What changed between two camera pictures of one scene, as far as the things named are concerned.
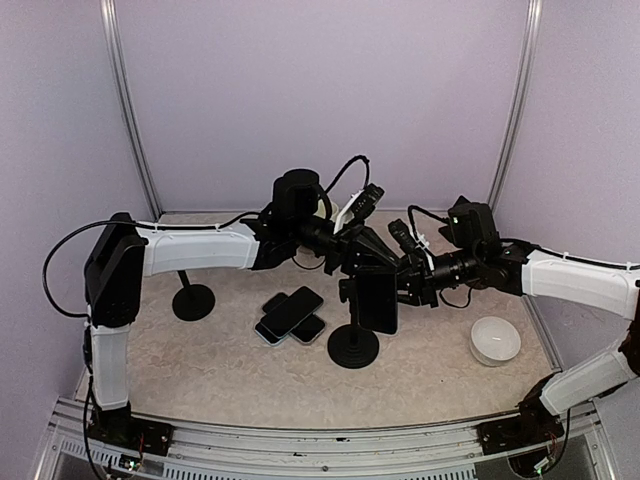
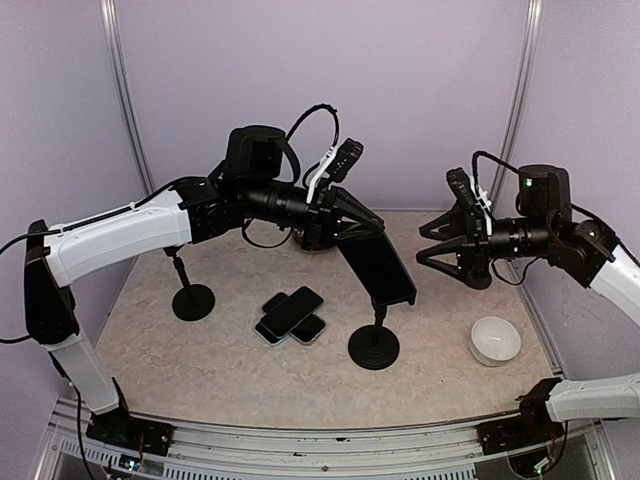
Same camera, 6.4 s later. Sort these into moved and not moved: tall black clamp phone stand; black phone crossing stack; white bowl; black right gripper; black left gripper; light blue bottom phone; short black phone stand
Moved: tall black clamp phone stand; black left gripper; black right gripper
Not moved: white bowl; black phone crossing stack; light blue bottom phone; short black phone stand
